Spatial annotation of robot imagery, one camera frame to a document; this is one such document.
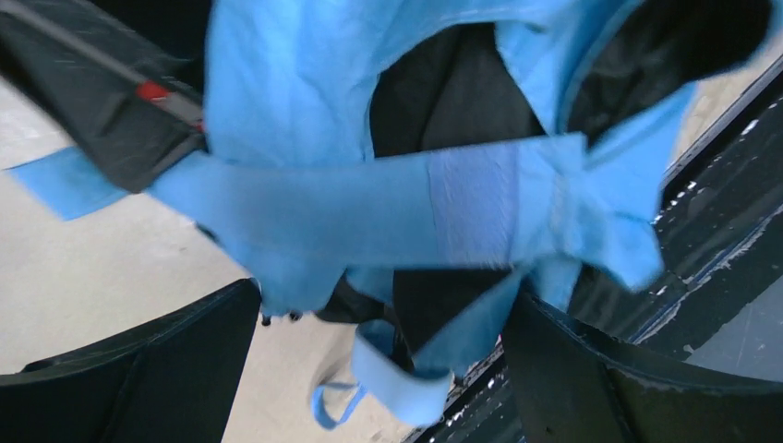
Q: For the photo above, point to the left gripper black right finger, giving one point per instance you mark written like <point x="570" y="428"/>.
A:
<point x="575" y="383"/>

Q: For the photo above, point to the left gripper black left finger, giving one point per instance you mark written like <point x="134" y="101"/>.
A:
<point x="172" y="379"/>

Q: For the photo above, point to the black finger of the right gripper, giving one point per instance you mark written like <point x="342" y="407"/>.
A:
<point x="123" y="78"/>

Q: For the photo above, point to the light blue folding umbrella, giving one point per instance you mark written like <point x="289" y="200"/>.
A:
<point x="408" y="166"/>

